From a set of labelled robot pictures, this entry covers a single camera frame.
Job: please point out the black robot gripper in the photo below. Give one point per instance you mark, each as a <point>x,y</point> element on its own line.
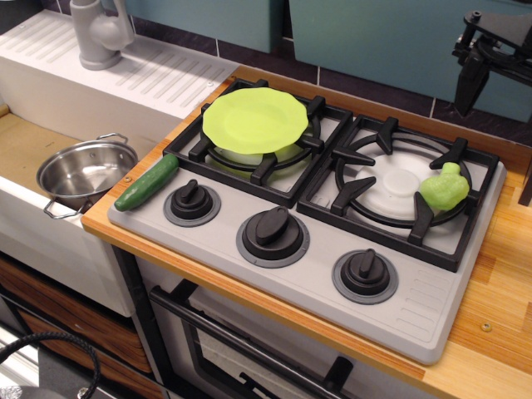
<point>491,42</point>

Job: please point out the light green toy cauliflower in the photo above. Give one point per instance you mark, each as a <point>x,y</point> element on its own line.
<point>447,190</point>

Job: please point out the lime green plastic plate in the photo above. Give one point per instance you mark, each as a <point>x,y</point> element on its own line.
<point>255,121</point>

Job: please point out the dark green toy pickle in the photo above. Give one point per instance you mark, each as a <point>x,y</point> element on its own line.
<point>148,184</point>

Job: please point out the stainless steel pot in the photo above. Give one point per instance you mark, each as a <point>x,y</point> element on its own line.
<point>75,178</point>

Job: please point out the white right burner cap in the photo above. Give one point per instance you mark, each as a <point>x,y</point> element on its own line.
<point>398,177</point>

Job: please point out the white burner cap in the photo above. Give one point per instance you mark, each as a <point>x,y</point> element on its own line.
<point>398,177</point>
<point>286,156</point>

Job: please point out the black right burner grate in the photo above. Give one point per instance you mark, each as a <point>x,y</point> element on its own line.
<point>369,185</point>

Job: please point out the black burner grate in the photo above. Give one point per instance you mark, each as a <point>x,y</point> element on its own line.
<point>269,182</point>
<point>369,185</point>

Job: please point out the grey toy stove top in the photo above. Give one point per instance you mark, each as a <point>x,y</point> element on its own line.
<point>415,321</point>

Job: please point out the white left burner cap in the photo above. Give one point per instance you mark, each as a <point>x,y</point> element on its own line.
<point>286,156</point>

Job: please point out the black left burner grate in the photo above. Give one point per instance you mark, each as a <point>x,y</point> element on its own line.
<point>269,182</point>

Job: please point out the black right stove knob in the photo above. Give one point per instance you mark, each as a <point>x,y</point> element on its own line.
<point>365,277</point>

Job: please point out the black stove knob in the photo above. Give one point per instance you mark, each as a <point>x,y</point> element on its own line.
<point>192,205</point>
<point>273,238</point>
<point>365,277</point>

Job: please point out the black middle stove knob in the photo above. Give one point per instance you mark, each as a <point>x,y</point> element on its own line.
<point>273,238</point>

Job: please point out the black left stove knob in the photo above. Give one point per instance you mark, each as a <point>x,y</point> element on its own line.
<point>192,205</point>

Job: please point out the grey toy faucet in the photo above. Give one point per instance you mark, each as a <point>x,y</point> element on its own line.
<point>100,37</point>

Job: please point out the wooden drawer front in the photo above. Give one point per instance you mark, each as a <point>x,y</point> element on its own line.
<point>39,304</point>

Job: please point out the black oven door handle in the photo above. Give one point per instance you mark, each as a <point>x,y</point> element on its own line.
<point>330,387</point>

